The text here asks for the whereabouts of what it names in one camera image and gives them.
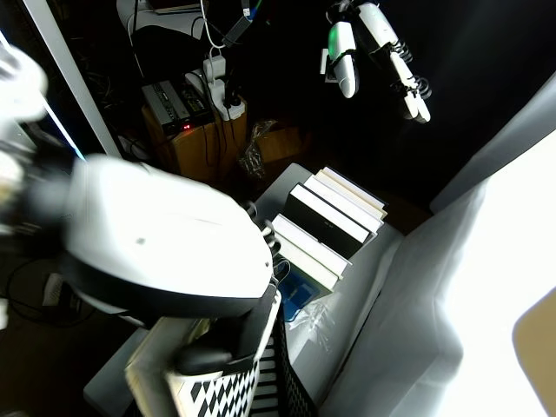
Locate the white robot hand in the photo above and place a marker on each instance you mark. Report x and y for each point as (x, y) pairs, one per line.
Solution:
(345, 56)
(165, 234)

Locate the black adapter dongle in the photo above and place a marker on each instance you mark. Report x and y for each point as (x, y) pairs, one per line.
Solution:
(236, 30)

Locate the white column with light strip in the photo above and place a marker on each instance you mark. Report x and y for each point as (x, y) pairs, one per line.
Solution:
(74, 74)

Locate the black power adapter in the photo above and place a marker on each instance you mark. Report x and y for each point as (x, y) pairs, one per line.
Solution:
(195, 104)

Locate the black chair with white shell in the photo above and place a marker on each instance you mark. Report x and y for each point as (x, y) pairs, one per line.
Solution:
(165, 48)

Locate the clear plastic film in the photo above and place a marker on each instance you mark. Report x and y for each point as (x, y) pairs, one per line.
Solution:
(319, 326)

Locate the white power strip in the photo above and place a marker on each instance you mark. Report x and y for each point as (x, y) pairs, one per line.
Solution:
(217, 93)

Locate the crumpled clear plastic bag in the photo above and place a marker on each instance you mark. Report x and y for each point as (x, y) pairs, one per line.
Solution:
(252, 156)

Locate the white backdrop cloth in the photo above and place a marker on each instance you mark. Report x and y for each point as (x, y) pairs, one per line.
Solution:
(499, 260)

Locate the small cardboard box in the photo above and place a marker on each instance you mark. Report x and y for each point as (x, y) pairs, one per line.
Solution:
(278, 145)

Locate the large cardboard box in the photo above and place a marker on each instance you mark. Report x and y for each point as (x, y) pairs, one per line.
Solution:
(195, 147)

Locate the silver power supply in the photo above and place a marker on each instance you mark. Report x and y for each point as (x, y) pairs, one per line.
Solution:
(163, 104)

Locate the flat grey box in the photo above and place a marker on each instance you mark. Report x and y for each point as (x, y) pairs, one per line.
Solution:
(174, 8)

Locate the white plug charger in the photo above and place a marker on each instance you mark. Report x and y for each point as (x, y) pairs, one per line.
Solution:
(215, 67)

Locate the tan wooden board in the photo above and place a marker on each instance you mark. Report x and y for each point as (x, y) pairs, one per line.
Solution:
(538, 347)

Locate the black backdrop cloth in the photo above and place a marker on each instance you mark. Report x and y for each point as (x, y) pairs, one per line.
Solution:
(456, 87)

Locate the black slotted file tray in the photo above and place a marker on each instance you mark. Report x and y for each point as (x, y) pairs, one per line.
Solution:
(291, 382)

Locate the beige-spined book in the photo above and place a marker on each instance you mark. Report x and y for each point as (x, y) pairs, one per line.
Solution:
(352, 195)

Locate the blue metal bookend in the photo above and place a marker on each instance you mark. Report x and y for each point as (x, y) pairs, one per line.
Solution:
(295, 295)

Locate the plain cream hardcover book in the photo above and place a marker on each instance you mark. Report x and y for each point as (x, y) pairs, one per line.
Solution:
(217, 391)

